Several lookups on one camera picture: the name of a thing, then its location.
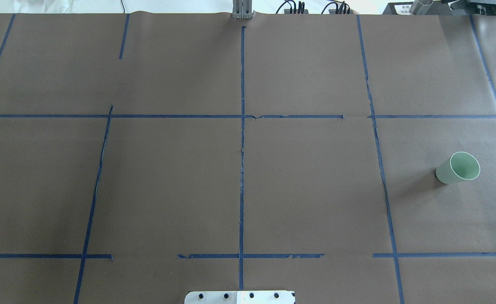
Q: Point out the silver metal cylinder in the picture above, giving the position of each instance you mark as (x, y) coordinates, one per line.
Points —
(420, 7)

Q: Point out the black cable connector left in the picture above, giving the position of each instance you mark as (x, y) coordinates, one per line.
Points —
(292, 7)

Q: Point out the aluminium frame post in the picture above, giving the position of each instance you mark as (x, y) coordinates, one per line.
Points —
(242, 9)

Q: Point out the black cable connector right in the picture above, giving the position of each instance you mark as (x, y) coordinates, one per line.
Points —
(337, 7)

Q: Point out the black cable connector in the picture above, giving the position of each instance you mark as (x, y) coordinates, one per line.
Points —
(337, 7)
(292, 7)

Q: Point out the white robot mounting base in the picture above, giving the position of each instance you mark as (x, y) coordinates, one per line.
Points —
(241, 297)

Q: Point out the green paper cup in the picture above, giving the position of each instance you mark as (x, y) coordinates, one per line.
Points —
(459, 167)

